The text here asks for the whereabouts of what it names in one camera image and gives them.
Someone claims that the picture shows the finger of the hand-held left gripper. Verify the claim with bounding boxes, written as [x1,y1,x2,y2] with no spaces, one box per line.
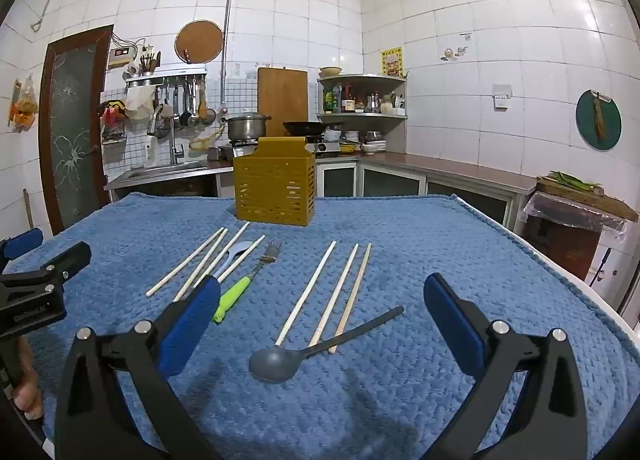
[0,229,44,262]
[0,241,93,292]

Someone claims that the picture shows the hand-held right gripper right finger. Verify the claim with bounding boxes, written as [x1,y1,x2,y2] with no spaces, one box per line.
[422,273,588,460]

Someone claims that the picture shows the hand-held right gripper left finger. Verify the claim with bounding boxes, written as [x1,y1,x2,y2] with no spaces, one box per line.
[54,274,223,460]

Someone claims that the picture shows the green-handled metal fork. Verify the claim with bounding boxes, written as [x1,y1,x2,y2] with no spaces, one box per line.
[212,240,284,325]

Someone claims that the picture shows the pale wooden chopstick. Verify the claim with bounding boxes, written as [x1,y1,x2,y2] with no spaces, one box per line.
[217,235,266,283]
[192,221,251,291]
[274,240,338,347]
[146,227,225,297]
[308,243,360,348]
[173,228,229,302]
[328,241,373,355]

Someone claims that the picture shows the grey spoon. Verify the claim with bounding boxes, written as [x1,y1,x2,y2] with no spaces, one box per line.
[248,305,405,385]

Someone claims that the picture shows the light blue spoon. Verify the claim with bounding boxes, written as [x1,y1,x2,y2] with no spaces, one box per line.
[212,240,254,278]

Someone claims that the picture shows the yellow perforated utensil holder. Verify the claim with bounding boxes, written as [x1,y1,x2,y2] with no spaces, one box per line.
[233,137,317,227]

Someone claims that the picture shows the row of hanging kitchen utensils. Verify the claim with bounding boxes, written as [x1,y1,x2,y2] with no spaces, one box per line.
[160,78,218,128]

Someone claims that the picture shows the person's left hand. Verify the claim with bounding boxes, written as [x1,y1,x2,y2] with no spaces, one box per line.
[10,337,46,421]

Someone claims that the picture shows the blue textured blanket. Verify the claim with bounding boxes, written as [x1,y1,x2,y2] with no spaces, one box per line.
[2,191,640,460]

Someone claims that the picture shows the brown frosted glass door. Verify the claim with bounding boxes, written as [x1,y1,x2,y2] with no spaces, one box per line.
[38,24,115,236]

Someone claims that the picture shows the hanging orange plastic bag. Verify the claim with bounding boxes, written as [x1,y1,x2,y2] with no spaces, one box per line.
[7,75,40,133]

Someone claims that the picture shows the steel sink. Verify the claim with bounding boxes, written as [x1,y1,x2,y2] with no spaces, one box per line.
[105,163,236,191]

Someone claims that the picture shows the brown cabinet with plastic cover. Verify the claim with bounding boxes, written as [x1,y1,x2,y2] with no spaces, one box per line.
[522,190,628,283]

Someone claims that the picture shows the kitchen counter cabinet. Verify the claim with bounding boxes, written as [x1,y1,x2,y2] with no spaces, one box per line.
[315,150,538,236]

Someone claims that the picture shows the red and yellow bag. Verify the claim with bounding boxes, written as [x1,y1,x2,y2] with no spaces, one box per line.
[99,99,127,123]

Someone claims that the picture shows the steel faucet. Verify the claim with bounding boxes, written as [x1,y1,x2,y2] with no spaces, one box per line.
[146,105,186,166]

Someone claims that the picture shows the wooden chopping block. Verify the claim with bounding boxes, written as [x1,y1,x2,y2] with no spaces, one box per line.
[536,175,640,222]

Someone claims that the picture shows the white hanging cloth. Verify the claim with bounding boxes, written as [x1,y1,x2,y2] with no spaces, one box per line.
[125,87,156,119]

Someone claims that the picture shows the green vegetables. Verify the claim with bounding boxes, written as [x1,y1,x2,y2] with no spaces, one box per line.
[547,170,603,191]

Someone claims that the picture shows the stack of white dishes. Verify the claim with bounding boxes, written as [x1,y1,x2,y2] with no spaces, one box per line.
[360,130,388,155]

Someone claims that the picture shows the steel cooking pot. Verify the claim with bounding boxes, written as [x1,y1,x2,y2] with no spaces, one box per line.
[220,112,272,142]

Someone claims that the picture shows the white and red electrical box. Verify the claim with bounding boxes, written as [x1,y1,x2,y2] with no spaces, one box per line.
[107,45,138,68]

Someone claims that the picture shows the steel knife holder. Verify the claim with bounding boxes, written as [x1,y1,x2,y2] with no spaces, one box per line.
[137,51,162,76]

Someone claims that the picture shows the steel gas stove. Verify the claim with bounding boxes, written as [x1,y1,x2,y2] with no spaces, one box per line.
[229,136,359,159]

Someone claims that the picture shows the black wok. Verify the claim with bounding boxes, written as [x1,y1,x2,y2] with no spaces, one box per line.
[282,120,346,137]

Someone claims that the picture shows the green round board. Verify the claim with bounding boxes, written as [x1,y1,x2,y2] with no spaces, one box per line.
[575,89,622,148]

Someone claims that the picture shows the wooden cutting board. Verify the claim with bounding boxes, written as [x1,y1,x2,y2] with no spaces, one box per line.
[257,67,309,138]

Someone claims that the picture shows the row of condiment bottles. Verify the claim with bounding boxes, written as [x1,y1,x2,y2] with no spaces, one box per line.
[322,83,406,114]

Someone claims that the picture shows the round woven lid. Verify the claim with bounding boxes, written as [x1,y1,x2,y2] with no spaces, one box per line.
[174,19,224,64]

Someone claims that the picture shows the steel corner shelf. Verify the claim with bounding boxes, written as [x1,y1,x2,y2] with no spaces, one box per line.
[316,74,408,122]

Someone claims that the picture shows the yellow hose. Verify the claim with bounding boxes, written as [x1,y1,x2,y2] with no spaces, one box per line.
[189,125,226,151]

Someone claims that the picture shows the steel wall rack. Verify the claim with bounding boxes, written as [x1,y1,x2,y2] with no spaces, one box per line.
[125,65,208,88]

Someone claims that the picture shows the yellow wall poster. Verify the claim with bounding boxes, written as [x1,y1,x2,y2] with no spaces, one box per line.
[381,46,404,77]

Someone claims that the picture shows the wall hook sticker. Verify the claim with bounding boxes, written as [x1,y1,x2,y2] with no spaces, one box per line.
[440,33,473,62]

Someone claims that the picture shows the grey wall pipe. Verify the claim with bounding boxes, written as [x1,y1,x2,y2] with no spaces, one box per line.
[31,0,240,108]

